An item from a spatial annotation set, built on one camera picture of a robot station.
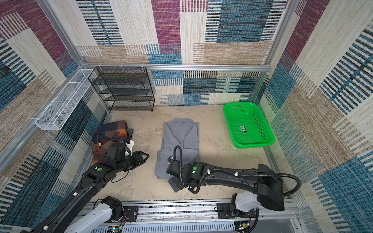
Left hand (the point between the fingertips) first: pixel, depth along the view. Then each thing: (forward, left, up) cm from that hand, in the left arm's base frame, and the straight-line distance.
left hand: (146, 155), depth 76 cm
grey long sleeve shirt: (+25, -17, -15) cm, 34 cm away
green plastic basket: (+30, -65, -16) cm, 74 cm away
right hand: (-10, -18, -8) cm, 22 cm away
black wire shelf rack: (+55, +26, 0) cm, 60 cm away
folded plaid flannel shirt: (+19, +28, -7) cm, 34 cm away
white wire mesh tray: (+13, +42, +17) cm, 47 cm away
